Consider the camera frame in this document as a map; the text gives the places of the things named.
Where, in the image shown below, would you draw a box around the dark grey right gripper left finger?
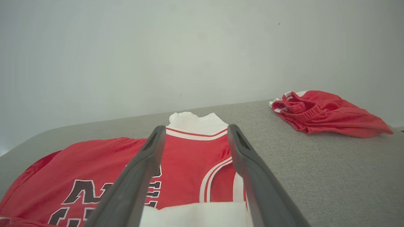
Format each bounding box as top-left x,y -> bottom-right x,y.
84,125 -> 167,227

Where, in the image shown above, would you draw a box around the red white basketball jersey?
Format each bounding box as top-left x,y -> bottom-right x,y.
0,111 -> 253,227

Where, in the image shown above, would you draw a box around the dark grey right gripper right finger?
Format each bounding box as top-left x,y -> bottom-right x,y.
227,124 -> 311,227

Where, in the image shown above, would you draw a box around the red mesh shorts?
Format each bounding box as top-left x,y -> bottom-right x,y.
269,90 -> 394,138

